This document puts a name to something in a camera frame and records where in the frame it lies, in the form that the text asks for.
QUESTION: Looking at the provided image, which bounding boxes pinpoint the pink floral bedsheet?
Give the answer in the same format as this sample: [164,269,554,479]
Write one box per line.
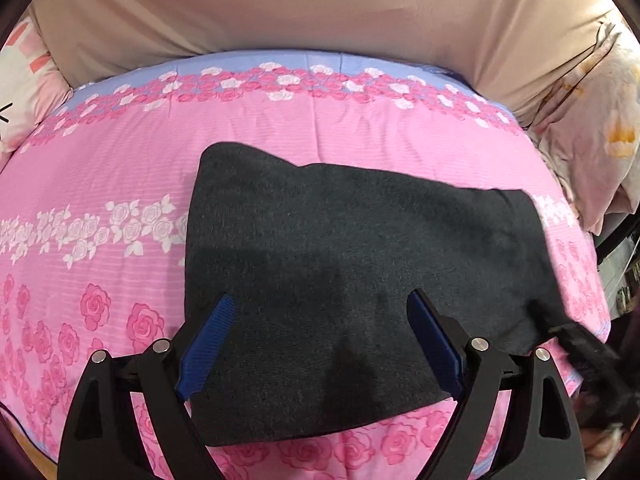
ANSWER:
[0,49,613,480]

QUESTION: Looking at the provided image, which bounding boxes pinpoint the white pink printed pillow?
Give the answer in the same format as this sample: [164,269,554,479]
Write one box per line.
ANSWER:
[0,15,76,166]

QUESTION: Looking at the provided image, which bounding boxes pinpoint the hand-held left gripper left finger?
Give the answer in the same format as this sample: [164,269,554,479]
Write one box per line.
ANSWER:
[57,294,238,480]

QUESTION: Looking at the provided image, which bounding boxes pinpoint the dark grey pants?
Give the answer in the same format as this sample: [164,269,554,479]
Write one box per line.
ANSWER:
[181,142,576,448]

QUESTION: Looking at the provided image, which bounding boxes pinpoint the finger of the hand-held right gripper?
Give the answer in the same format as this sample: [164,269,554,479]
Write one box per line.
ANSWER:
[531,301,608,363]

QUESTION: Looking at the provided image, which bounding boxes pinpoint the peach floral blanket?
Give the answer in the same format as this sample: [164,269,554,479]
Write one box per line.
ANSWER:
[525,15,640,236]

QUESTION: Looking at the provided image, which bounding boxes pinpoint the cluttered goods shelves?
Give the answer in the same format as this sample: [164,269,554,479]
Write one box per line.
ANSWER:
[606,240,640,313]

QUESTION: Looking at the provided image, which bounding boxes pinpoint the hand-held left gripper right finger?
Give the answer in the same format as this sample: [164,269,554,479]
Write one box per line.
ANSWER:
[406,290,586,480]

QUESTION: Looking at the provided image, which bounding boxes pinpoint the beige padded headboard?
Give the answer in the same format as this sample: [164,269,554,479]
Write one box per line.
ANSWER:
[27,0,621,126]

